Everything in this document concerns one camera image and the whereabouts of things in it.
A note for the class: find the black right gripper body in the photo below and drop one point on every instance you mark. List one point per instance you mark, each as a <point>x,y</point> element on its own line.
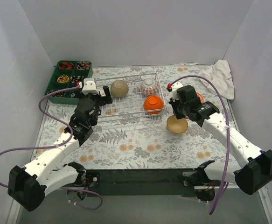
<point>175,109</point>

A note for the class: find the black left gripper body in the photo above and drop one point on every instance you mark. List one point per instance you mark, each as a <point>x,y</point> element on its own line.
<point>102,98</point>

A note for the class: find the olive tan bowl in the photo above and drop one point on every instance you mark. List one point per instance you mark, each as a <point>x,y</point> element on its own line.
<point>119,88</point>

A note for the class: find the white bowl red wreath pattern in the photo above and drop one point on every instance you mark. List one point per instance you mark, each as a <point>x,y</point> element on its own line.
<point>200,97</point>

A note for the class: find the cream bird pattern bowl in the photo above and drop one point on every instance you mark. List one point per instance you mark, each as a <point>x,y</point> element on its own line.
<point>177,126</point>

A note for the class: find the white wire dish rack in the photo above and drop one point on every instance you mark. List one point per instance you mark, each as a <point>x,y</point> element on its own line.
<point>131,106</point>

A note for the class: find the black gold pattern bowl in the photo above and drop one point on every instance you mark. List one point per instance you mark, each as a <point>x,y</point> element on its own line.
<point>179,116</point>

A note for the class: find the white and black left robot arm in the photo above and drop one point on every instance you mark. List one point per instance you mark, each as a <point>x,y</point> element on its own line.
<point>28,185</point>

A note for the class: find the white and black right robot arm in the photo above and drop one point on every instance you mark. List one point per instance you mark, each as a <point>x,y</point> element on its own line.
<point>254,165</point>

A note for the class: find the dark patterned scrunchie front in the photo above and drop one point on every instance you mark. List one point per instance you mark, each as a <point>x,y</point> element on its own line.
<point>55,93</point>

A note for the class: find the dark floral scrunchie middle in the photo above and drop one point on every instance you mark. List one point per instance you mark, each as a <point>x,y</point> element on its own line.
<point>77,79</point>

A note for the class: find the dark floral scrunchie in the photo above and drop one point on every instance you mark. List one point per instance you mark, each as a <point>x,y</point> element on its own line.
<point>77,79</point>
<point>83,65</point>

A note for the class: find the orange plastic bowl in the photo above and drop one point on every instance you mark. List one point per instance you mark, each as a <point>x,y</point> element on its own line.
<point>154,103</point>

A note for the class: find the yellow rubber bands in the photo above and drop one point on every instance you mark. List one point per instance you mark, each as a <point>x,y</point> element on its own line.
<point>63,79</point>

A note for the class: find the white red diamond pattern bowl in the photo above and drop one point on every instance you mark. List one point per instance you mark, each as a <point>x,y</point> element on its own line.
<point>149,87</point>

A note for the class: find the green compartment organizer tray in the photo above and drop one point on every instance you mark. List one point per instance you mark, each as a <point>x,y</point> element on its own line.
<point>68,68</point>

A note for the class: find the dark floral scrunchie back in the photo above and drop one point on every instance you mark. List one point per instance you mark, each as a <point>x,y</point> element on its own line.
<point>83,65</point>

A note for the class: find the crumpled white cloth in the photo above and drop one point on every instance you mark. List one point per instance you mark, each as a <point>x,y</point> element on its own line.
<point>220,76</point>

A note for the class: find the floral patterned table mat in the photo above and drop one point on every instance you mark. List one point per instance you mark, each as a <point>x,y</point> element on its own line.
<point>149,144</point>

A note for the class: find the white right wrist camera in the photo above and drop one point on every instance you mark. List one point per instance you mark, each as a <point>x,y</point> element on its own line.
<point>173,88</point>

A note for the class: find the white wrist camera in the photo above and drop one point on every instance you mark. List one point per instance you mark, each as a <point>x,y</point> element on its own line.
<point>173,88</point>
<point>88,85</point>

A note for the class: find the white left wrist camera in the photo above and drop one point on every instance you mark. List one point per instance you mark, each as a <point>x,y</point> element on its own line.
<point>88,85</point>

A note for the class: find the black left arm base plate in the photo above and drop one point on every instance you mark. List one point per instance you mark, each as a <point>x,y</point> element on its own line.
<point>89,180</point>

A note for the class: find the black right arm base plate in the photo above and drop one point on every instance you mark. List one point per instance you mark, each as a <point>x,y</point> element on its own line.
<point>196,179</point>

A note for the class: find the aluminium frame rail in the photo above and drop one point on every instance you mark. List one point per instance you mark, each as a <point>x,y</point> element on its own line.
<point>146,196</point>

